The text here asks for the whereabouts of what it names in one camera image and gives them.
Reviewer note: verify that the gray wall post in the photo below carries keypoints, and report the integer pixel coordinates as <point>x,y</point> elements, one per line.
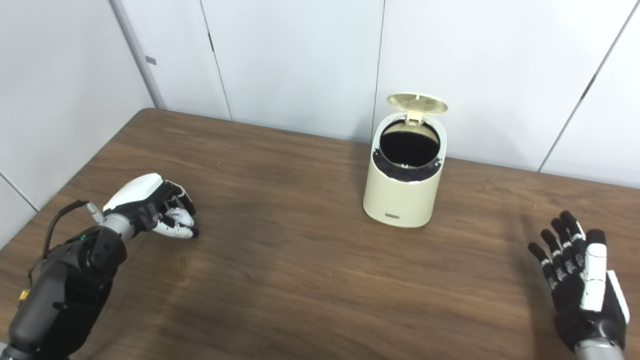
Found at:
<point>137,55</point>

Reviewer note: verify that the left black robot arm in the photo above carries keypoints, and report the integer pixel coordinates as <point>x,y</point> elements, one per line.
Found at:
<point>65,290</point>

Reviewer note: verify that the cream round bin lid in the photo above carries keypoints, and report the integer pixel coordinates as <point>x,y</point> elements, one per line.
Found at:
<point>417,102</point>

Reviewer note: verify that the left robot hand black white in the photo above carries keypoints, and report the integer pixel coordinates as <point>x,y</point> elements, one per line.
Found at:
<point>137,195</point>

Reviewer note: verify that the small gray wall tag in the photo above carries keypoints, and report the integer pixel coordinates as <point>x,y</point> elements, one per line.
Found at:
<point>151,60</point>

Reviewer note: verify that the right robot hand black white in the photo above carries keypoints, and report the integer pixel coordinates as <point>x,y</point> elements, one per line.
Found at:
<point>585,295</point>

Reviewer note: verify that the cream-colored bin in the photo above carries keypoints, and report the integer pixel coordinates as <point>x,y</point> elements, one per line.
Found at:
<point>400,205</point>

